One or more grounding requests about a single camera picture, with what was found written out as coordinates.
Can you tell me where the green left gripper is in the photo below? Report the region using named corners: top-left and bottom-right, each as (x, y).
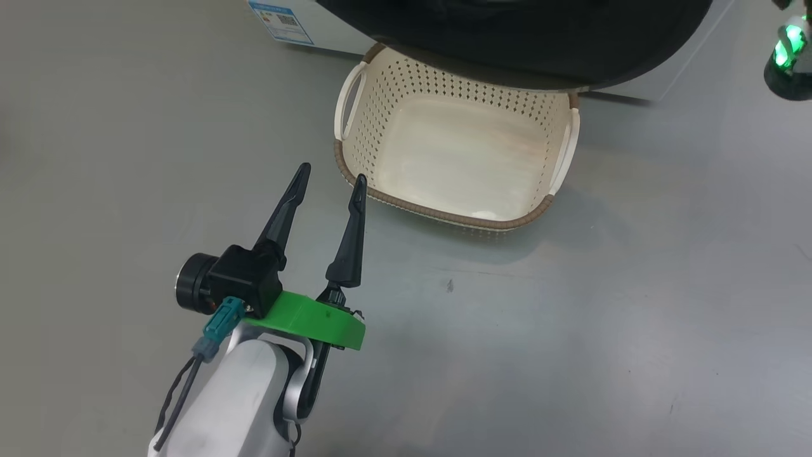
top-left (243, 162), bottom-right (369, 352)

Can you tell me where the white washing machine body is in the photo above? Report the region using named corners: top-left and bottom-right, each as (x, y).
top-left (246, 0), bottom-right (737, 103)

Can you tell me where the left cable with teal connector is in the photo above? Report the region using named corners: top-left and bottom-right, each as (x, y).
top-left (152, 296), bottom-right (247, 453)

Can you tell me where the black glass washing machine door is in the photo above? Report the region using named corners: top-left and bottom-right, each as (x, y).
top-left (315, 0), bottom-right (714, 91)

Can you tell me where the cream perforated laundry basket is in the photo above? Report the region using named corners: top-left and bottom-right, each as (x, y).
top-left (334, 43), bottom-right (581, 241)

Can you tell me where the blue white energy label sticker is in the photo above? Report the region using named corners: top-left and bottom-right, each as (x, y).
top-left (247, 0), bottom-right (315, 46)

